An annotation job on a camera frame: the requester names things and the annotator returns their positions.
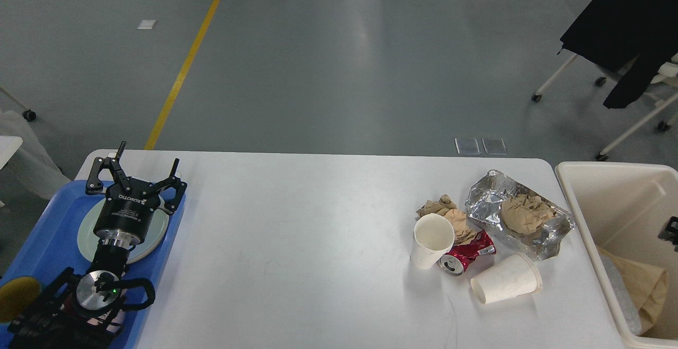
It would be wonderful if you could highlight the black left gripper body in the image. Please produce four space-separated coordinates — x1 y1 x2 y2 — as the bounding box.
93 195 162 245

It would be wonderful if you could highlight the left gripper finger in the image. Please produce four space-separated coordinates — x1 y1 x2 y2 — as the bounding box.
86 141 133 200
139 159 188 216

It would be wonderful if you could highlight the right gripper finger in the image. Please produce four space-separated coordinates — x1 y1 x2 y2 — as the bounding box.
658 216 678 245

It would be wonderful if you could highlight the green plate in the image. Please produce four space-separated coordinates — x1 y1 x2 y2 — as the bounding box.
77 196 170 263

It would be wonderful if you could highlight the brown paper bag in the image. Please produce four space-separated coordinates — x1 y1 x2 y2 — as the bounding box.
596 247 668 335

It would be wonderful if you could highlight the foil tray front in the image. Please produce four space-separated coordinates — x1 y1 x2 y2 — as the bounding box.
600 253 641 335

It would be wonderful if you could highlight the teal mug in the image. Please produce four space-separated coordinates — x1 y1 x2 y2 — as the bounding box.
1 276 43 324

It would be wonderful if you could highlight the white paper cup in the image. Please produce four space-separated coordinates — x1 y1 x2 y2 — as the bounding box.
470 253 543 304
410 214 456 269

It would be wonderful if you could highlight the foil back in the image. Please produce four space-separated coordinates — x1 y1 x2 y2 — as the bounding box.
466 169 575 261

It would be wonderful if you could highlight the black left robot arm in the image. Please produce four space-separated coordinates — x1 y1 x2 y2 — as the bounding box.
2 142 188 348

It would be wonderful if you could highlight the pink plate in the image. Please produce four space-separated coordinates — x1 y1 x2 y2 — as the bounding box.
79 201 170 265

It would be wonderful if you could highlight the white plastic bin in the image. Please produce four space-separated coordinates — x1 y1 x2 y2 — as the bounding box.
555 162 677 348

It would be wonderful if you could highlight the blue plastic tray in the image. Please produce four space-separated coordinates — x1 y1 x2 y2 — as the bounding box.
0 180 187 349

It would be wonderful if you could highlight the white furniture at left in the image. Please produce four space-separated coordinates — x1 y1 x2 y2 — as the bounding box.
1 110 70 200

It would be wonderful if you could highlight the crumpled paper in foil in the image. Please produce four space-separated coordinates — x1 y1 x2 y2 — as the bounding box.
499 194 556 234

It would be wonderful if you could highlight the white rolling chair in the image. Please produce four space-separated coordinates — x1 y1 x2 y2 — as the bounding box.
531 50 678 163

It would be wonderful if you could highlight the crumpled brown paper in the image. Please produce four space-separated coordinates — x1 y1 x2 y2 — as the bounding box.
416 194 477 245

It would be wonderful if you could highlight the crushed red soda can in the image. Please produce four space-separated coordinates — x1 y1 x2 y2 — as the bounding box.
438 230 497 276

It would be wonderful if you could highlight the black jacket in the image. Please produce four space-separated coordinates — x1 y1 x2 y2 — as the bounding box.
561 0 677 109

